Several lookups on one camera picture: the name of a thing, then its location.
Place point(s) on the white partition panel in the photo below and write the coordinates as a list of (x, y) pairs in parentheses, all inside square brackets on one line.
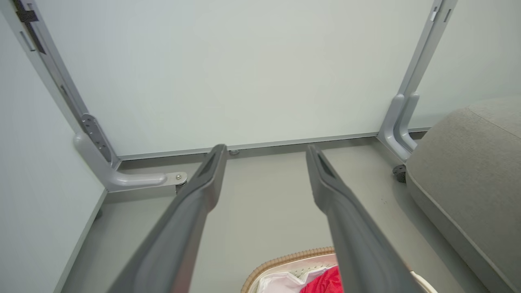
[(32, 183), (228, 73), (472, 53)]

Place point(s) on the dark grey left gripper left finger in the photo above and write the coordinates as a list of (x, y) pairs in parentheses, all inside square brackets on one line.
[(171, 240)]

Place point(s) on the white wicker-rimmed laundry basket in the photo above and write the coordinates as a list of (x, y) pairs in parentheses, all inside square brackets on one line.
[(291, 264)]

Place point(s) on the white garment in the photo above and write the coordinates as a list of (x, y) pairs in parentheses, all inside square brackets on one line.
[(281, 283)]

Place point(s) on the grey fabric sofa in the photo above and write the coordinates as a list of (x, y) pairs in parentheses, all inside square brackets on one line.
[(472, 171)]

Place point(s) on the grey partition post with foot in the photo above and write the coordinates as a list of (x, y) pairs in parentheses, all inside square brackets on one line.
[(407, 118), (97, 150)]

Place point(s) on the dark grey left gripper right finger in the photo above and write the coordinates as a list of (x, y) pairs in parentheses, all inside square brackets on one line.
[(358, 244)]

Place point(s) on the red garment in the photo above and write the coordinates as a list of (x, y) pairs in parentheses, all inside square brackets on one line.
[(325, 283)]

